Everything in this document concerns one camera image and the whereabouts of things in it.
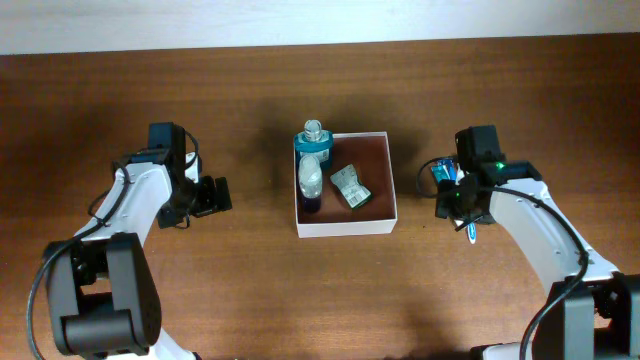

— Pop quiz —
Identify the green Dettol soap packet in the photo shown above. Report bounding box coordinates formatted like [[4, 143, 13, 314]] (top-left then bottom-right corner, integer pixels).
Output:
[[330, 164, 372, 209]]

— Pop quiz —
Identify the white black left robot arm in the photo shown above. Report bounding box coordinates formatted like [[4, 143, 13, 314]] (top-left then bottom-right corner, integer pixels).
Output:
[[27, 122, 232, 359]]

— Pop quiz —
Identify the green toothpaste tube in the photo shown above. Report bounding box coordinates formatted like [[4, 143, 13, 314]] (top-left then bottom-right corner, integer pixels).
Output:
[[431, 165, 451, 183]]

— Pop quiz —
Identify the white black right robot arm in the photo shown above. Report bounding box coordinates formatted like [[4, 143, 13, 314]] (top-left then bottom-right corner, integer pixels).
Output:
[[436, 125, 639, 360]]

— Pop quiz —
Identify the blue white toothbrush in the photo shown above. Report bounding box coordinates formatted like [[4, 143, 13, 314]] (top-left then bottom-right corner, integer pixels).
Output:
[[466, 224, 477, 244]]

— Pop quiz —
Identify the pink open cardboard box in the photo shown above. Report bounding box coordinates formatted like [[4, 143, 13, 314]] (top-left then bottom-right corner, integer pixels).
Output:
[[293, 132, 398, 238]]

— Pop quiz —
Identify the teal mouthwash bottle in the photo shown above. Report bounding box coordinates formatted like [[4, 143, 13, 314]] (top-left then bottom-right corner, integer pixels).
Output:
[[294, 119, 334, 171]]

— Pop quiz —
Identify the clear purple liquid bottle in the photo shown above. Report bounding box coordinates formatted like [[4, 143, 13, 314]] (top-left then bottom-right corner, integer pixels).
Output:
[[298, 155, 323, 214]]

